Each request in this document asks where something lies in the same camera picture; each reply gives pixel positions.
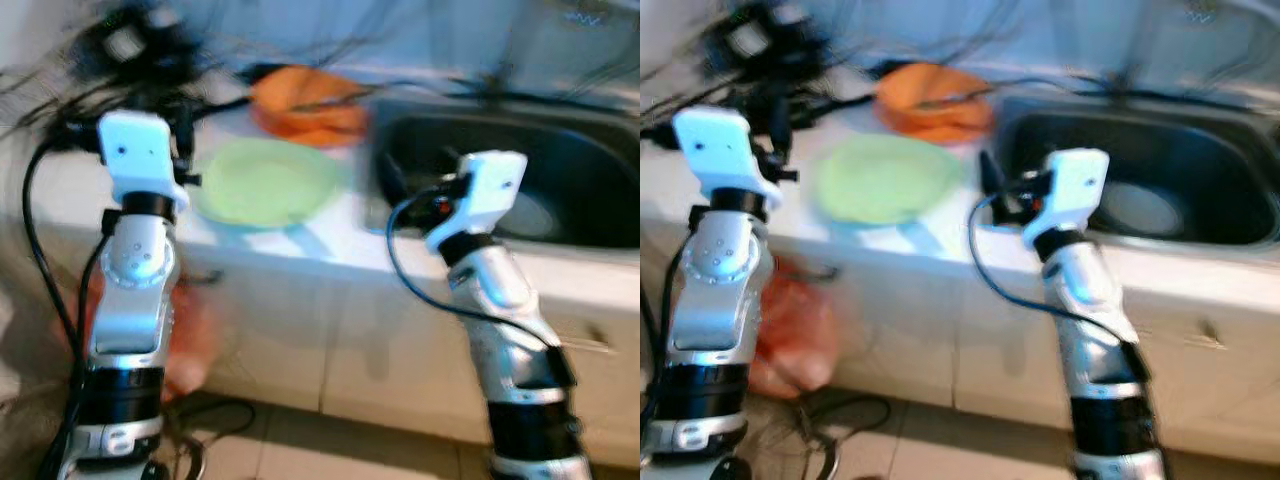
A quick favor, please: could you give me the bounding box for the silver metal spoon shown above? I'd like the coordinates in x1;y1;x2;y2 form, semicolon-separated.
290;85;386;113
915;83;1001;109

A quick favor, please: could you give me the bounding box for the black power adapter pile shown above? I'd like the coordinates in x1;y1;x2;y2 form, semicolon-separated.
70;5;201;86
700;5;831;86

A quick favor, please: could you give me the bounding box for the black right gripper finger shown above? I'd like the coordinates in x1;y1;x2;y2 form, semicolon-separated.
977;148;1004;199
383;152;411;206

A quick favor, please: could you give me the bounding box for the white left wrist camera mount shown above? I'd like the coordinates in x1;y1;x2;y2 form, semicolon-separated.
97;110;191;211
672;105;786;211

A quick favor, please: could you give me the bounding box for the looped black floor cable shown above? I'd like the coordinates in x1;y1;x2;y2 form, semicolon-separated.
165;395;256;471
800;390;891;476

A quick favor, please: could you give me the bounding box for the light green plate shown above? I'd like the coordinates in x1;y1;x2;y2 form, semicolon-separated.
810;132;966;226
190;137;346;231

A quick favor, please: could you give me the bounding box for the white speckled bowl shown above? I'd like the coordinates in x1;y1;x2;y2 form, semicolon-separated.
495;185;561;241
1095;180;1186;241

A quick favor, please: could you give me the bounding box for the stainless steel sink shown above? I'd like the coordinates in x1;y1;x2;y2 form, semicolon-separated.
985;95;1280;251
365;95;641;256

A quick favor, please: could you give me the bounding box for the white kitchen cabinet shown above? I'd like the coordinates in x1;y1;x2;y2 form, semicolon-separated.
640;215;1280;466
0;220;641;471

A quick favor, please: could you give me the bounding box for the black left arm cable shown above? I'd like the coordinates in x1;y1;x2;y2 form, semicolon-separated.
640;240;691;476
22;135;106;480

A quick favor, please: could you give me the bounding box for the orange plate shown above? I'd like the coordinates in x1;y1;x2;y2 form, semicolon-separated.
255;100;369;149
885;100;996;144

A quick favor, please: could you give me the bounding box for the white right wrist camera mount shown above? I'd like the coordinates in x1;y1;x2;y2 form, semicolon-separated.
425;150;529;251
1022;148;1111;249

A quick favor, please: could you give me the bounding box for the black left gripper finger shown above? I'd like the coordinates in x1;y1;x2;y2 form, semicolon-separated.
174;95;199;159
767;92;794;159

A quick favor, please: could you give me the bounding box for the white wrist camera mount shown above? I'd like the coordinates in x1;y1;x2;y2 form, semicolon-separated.
672;105;786;211
425;150;529;251
1022;148;1111;249
97;110;191;211

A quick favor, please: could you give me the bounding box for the orange bowl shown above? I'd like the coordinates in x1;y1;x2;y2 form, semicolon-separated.
875;62;994;113
248;65;369;119

